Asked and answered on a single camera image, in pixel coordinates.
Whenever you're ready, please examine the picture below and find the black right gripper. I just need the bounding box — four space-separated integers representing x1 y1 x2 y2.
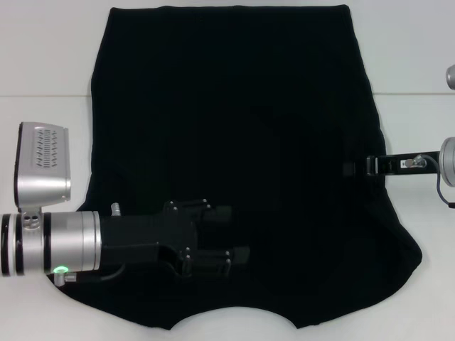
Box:
343 151 442 178

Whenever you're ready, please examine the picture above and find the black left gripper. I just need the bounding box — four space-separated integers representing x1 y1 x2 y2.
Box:
98 199 252 278

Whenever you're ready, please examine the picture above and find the black shirt with FREE print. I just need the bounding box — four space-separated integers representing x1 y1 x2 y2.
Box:
49 4 424 323

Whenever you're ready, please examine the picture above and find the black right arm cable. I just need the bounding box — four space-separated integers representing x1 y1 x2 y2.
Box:
415 153 455 210

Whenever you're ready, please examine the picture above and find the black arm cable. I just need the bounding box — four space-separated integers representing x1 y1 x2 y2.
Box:
415 153 455 210
52 264 128 286

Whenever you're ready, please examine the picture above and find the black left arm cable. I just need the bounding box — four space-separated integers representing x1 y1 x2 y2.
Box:
52 264 128 286

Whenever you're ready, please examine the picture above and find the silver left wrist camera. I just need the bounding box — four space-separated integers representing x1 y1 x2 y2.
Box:
13 121 73 228

